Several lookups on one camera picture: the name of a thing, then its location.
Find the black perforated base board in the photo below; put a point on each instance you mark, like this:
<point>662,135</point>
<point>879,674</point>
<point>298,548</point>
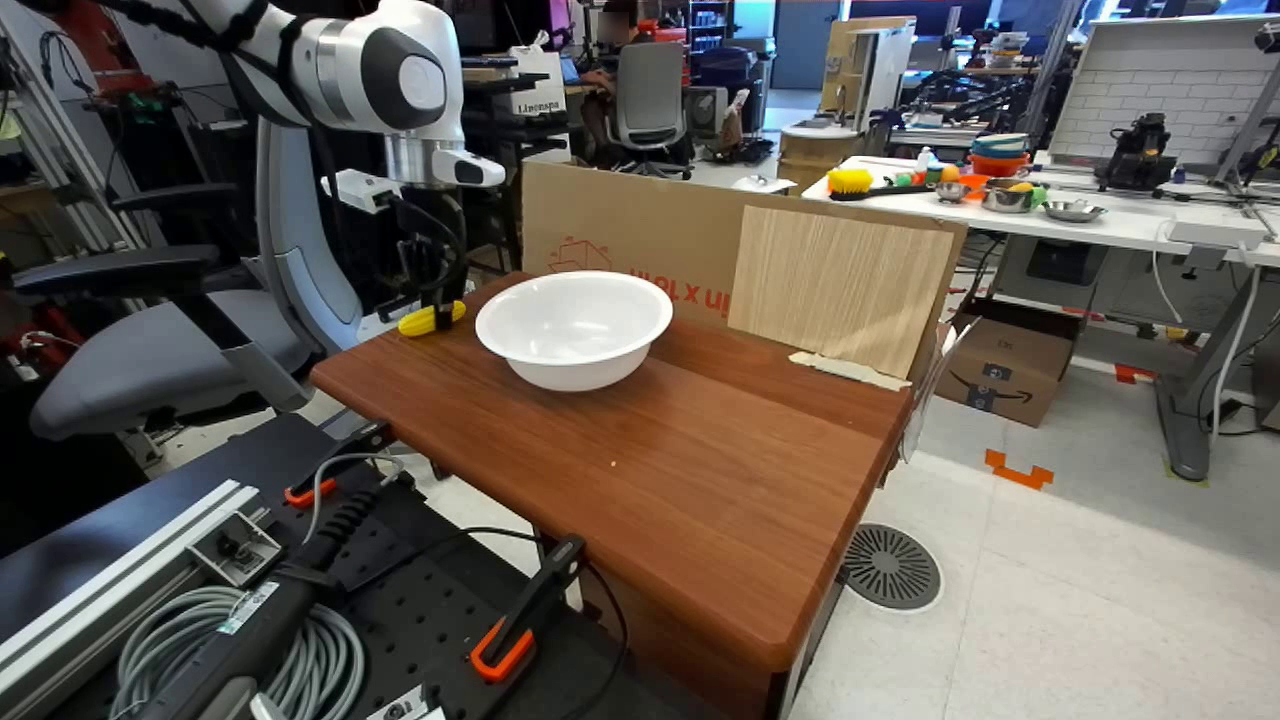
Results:
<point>425,615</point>

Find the grey mesh office chair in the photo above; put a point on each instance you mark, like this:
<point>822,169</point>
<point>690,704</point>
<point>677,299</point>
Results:
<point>649,103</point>

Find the large brown cardboard box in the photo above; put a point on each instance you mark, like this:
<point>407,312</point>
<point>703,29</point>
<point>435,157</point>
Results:
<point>614,224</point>

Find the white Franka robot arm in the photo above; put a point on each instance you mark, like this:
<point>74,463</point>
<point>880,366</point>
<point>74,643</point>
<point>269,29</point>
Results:
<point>346,65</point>

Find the small metal bowl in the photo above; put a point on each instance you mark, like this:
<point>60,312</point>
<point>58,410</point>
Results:
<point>1075,211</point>

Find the light wooden panel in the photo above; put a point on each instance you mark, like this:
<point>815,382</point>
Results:
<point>840,285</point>

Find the yellow toy fruit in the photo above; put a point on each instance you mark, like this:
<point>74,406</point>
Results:
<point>849,181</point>

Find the aluminium rail profile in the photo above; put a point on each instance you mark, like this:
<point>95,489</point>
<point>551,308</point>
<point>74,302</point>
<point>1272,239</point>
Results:
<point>123,564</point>

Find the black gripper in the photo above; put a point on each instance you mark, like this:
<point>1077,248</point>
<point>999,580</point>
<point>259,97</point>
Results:
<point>428,234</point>

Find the small printed cardboard box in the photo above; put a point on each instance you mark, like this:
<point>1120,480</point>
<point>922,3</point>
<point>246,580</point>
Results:
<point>1001,366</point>

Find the white plastic bowl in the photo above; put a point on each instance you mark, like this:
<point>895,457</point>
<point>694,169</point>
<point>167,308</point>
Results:
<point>572,333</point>

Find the white pegboard panel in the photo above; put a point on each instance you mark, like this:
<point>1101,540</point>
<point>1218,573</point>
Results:
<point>1161,87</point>

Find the yellow banana-shaped toy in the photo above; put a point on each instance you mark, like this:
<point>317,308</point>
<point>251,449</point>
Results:
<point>419,320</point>

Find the stack of coloured bowls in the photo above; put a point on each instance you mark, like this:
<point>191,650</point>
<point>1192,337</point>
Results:
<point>1001,148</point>

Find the pale wooden strip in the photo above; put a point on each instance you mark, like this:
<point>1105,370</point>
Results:
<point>846,370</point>

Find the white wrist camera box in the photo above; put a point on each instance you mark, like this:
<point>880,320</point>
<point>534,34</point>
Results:
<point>362,190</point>

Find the white desk with grey legs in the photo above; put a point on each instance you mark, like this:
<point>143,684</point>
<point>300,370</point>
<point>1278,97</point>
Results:
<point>1134,224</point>

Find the round metal floor drain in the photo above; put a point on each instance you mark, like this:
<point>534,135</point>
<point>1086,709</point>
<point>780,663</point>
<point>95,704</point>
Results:
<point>890,564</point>

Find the black device on desk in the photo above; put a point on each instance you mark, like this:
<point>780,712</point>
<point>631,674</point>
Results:
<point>1139,153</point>

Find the black clamp with orange tip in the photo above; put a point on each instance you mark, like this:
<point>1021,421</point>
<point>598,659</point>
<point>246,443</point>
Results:
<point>332,480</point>
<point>513,625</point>

